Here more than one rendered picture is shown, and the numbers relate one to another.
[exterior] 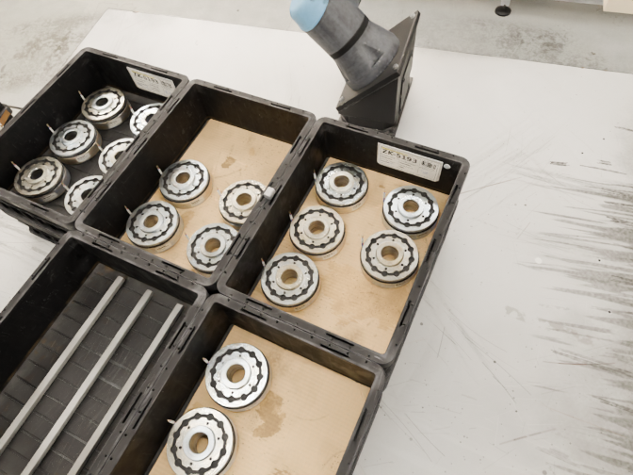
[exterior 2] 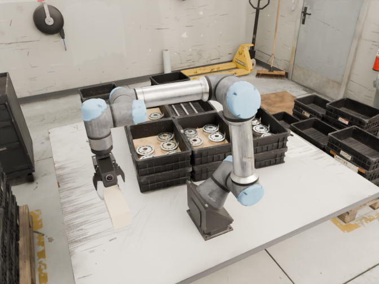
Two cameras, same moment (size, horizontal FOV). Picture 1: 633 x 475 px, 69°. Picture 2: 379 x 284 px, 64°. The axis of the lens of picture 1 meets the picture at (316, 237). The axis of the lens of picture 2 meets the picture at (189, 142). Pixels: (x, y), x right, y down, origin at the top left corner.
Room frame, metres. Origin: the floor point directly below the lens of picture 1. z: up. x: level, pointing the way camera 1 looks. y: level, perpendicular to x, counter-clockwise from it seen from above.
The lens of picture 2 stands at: (1.49, -1.09, 1.83)
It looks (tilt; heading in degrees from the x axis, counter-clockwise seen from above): 32 degrees down; 130
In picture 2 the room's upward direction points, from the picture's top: 1 degrees counter-clockwise
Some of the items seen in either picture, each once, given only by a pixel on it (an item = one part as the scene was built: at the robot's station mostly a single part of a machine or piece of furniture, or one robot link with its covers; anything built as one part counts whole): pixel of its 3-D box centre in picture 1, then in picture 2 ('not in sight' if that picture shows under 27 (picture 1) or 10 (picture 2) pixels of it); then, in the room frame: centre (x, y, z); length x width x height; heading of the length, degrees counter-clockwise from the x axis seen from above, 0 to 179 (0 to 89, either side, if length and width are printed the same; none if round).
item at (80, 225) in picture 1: (202, 171); (206, 130); (0.57, 0.19, 0.92); 0.40 x 0.30 x 0.02; 146
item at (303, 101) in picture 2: not in sight; (314, 118); (0.71, 1.92, 0.31); 0.40 x 0.30 x 0.34; 155
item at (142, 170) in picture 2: (349, 239); (157, 146); (0.40, -0.06, 0.87); 0.40 x 0.30 x 0.11; 146
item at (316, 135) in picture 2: not in sight; (314, 146); (0.90, 1.39, 0.31); 0.40 x 0.30 x 0.34; 155
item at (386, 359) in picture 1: (349, 224); (157, 138); (0.40, -0.06, 0.92); 0.40 x 0.30 x 0.02; 146
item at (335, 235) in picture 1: (316, 229); (168, 145); (0.44, 0.00, 0.86); 0.10 x 0.10 x 0.01
